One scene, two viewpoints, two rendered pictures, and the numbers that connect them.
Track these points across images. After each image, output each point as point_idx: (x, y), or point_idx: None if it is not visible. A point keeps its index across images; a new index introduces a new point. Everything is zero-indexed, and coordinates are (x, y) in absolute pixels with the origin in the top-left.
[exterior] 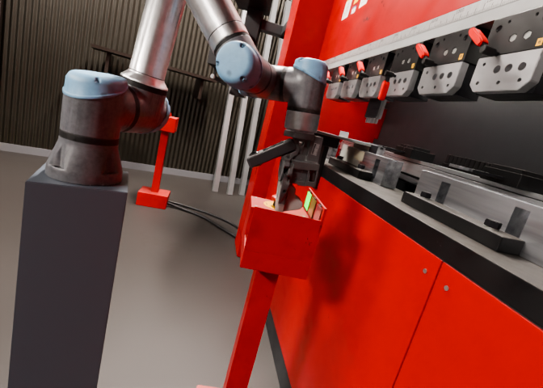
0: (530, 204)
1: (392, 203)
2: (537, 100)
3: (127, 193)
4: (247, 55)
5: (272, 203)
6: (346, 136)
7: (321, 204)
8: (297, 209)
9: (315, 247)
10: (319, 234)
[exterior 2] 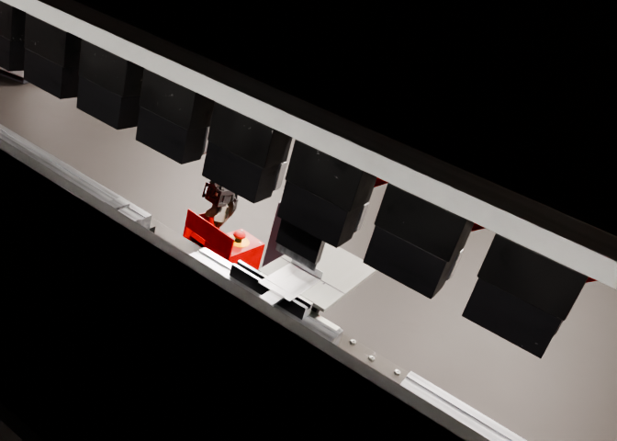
0: (69, 165)
1: (156, 221)
2: (87, 113)
3: (278, 203)
4: None
5: (243, 243)
6: (296, 263)
7: (196, 214)
8: (207, 216)
9: (183, 235)
10: (185, 226)
